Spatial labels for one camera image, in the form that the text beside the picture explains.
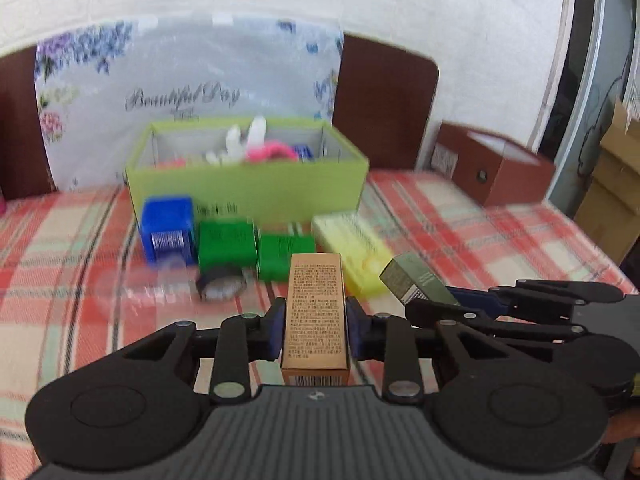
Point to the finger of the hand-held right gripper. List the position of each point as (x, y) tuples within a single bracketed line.
[(545, 296), (500, 322)]

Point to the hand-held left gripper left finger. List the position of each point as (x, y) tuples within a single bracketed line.
[(274, 332)]

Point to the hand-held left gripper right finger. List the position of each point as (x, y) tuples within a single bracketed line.
[(356, 332)]

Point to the gold box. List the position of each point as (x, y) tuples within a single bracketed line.
[(315, 310)]

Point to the dark green box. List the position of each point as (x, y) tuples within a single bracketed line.
[(417, 280)]

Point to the lime green box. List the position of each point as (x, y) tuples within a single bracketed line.
[(250, 190)]

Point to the white and pink items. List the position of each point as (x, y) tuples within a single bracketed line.
[(235, 145)]

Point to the small green box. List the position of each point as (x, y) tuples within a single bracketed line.
[(225, 242), (280, 255)]

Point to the yellow flat box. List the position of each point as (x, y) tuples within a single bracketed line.
[(350, 245)]

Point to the plaid bed sheet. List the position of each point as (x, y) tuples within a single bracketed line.
[(475, 230)]

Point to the brown shoe box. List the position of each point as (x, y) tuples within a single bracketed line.
[(500, 175)]

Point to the cardboard boxes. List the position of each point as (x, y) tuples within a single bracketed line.
[(612, 185)]

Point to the small blue box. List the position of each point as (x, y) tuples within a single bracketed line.
[(167, 230)]

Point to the brown headboard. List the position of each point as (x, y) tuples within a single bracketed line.
[(385, 105)]

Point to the floral plastic bag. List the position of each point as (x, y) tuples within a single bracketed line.
[(200, 70)]

